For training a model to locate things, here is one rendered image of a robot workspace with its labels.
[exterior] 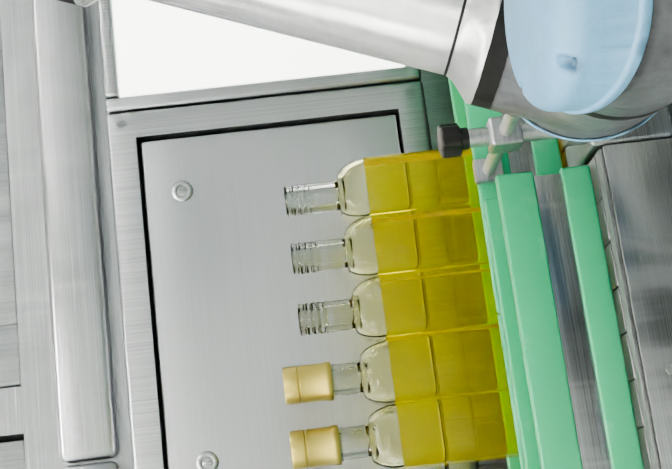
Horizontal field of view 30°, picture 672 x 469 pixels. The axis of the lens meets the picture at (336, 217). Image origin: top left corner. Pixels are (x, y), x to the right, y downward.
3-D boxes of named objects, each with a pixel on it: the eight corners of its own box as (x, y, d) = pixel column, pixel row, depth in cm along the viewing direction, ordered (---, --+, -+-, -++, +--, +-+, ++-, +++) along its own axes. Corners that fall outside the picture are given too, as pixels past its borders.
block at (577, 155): (639, 132, 114) (563, 141, 114) (667, 96, 105) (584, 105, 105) (646, 170, 113) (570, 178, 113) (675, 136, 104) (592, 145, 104)
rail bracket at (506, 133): (559, 148, 116) (425, 163, 115) (599, 82, 99) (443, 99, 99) (565, 179, 115) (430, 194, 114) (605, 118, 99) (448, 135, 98)
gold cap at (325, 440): (339, 452, 115) (292, 458, 114) (336, 417, 113) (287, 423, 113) (343, 471, 111) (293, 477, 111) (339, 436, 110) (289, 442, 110)
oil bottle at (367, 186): (548, 152, 123) (331, 176, 122) (558, 133, 118) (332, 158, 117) (557, 207, 122) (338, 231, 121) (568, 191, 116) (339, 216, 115)
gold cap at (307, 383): (329, 355, 113) (280, 361, 113) (333, 392, 112) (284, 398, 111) (329, 369, 116) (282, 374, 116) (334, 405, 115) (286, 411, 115)
